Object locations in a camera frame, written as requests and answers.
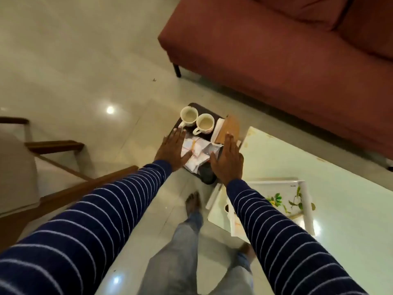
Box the person's right hand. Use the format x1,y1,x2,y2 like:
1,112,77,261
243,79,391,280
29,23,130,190
210,133,244,185

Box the person's left hand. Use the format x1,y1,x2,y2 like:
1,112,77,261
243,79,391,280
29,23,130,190
154,127,193,172

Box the clear bag with red zip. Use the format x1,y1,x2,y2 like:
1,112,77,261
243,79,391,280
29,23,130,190
181,133,222,174

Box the white paper napkins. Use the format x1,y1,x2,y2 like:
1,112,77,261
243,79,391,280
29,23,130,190
210,118,226,143

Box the wooden napkin holder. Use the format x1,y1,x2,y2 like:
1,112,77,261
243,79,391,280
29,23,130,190
215,115,241,144

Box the white floral mug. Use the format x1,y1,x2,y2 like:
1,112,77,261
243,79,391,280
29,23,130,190
179,106,199,129
192,113,215,136

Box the white floral tray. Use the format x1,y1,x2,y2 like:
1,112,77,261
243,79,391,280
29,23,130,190
206,180,316,243

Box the person's left forearm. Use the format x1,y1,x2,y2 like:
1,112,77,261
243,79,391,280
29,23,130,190
0,159,172,295

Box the person's right forearm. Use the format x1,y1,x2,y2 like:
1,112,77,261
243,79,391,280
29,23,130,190
226,178,369,295

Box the person's left leg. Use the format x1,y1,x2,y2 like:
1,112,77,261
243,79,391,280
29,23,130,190
138,192,205,295

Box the person's leg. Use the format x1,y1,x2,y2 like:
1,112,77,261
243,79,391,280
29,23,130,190
138,192,205,295
208,242,257,295

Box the person's right leg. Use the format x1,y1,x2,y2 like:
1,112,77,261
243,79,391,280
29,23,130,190
208,242,257,295

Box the dark plastic stool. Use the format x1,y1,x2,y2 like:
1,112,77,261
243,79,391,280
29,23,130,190
170,102,243,185

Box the red sofa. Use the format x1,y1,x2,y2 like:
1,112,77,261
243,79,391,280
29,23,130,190
158,0,393,160

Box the wooden armchair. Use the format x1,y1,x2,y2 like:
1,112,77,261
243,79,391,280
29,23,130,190
0,116,139,243

